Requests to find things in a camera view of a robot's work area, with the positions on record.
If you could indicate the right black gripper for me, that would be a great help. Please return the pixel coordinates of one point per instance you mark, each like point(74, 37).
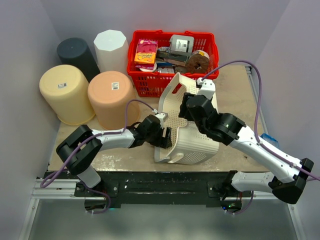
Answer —
point(187, 104)

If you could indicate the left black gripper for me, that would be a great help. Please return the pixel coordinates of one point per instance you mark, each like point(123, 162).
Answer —
point(163, 138)

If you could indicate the white perforated storage basket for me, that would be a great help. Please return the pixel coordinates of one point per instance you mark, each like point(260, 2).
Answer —
point(189, 146)

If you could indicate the orange printed bucket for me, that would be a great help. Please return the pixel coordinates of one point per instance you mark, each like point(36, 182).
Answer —
point(108, 93)

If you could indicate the white octagonal bin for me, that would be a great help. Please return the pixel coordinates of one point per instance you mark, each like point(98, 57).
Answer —
point(111, 48)

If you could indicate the orange translucent bucket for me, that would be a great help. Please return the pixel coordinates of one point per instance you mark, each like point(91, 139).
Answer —
point(65, 88)

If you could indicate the dark blue bucket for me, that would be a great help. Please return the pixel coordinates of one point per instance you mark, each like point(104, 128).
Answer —
point(75, 51)

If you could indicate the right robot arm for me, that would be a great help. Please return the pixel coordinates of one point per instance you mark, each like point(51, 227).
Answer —
point(286, 177)

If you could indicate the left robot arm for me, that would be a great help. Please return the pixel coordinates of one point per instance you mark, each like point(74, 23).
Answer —
point(80, 148)

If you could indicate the red plastic shopping basket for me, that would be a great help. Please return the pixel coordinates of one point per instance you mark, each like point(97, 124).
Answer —
point(153, 84)

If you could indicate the dark flat box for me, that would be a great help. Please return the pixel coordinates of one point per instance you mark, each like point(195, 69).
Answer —
point(175, 59)

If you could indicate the pink yellow snack box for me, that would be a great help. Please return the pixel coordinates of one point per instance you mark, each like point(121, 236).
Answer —
point(146, 51)

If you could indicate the grey white device box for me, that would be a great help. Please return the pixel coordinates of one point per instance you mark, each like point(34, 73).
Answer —
point(181, 44)

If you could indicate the blue plastic bag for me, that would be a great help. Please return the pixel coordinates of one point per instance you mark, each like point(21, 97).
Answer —
point(270, 140)

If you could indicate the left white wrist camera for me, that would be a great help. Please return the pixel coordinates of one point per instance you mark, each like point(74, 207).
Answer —
point(162, 116)

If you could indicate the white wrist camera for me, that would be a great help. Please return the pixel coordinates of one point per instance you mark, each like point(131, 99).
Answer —
point(206, 88)
point(162, 116)

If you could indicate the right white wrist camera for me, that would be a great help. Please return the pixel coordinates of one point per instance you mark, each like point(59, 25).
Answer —
point(206, 88)

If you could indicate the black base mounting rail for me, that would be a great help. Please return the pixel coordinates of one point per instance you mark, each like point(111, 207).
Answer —
point(155, 188)

